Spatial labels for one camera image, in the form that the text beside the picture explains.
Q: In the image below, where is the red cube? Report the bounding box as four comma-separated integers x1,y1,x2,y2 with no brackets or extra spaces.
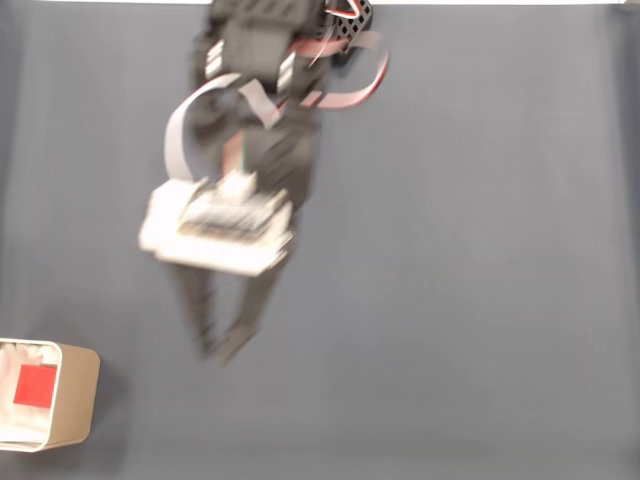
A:
13,364,58,410

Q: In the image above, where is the camera board on white mount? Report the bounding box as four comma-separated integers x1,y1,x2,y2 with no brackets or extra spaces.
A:
137,169,296,279

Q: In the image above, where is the red white black servo cable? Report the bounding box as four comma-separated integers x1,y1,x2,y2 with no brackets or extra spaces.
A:
287,29,391,110
163,72,284,182

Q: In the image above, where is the beige box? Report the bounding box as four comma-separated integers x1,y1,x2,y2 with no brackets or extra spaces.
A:
0,338,102,454

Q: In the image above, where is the white padding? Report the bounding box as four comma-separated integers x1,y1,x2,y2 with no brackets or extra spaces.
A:
0,342,62,446

